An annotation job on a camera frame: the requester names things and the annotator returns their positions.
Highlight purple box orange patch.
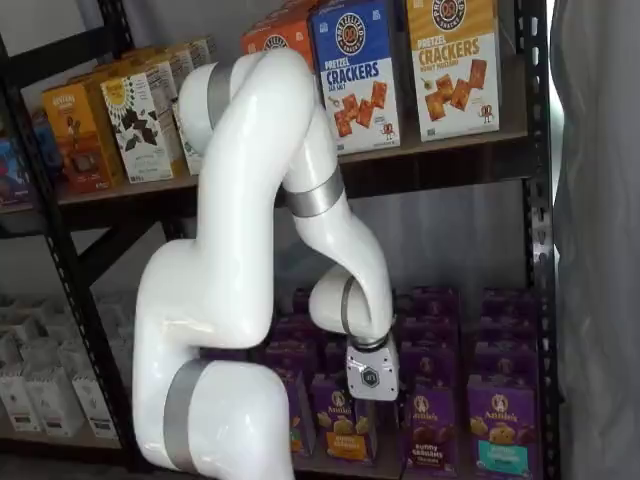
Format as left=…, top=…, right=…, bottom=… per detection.
left=285, top=368, right=317, bottom=457

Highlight blue snack package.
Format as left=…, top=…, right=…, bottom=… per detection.
left=0, top=106, right=65, bottom=207

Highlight orange yellow snack box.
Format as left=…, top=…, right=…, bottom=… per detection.
left=41, top=78, right=125, bottom=195

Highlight purple box yellow patch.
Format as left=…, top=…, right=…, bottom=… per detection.
left=310, top=373, right=374, bottom=467

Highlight purple snack box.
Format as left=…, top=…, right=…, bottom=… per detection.
left=399, top=313, right=459, bottom=347
left=291, top=286, right=315, bottom=319
left=481, top=286, right=540, bottom=319
left=471, top=338, right=540, bottom=382
left=476, top=311, right=540, bottom=347
left=263, top=341, right=322, bottom=377
left=323, top=341, right=350, bottom=377
left=400, top=341, right=459, bottom=387
left=271, top=313, right=315, bottom=347
left=411, top=285, right=459, bottom=319

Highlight white snack box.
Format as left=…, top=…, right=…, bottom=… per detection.
left=21, top=336, right=72, bottom=372
left=0, top=373, right=42, bottom=435
left=70, top=371, right=120, bottom=442
left=56, top=338, right=100, bottom=377
left=23, top=366, right=85, bottom=437

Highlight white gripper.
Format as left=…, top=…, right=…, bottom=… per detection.
left=345, top=336, right=411, bottom=437

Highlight yellow pretzel crackers box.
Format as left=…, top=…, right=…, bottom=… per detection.
left=404, top=0, right=502, bottom=143

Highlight orange pretzel crackers box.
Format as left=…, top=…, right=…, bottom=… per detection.
left=240, top=0, right=317, bottom=72

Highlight white box dark crackers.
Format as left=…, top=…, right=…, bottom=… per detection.
left=99, top=63, right=175, bottom=185

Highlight blue pretzel crackers box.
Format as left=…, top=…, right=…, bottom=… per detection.
left=308, top=0, right=402, bottom=157

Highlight gray curtain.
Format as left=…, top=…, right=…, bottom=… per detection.
left=548, top=0, right=640, bottom=480

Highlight purple box brown patch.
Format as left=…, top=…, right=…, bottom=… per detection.
left=406, top=381, right=459, bottom=475

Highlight black metal shelf rack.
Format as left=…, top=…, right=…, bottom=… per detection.
left=164, top=0, right=559, bottom=480
left=0, top=0, right=202, bottom=472

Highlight purple box teal patch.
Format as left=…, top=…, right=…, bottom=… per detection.
left=466, top=373, right=540, bottom=480

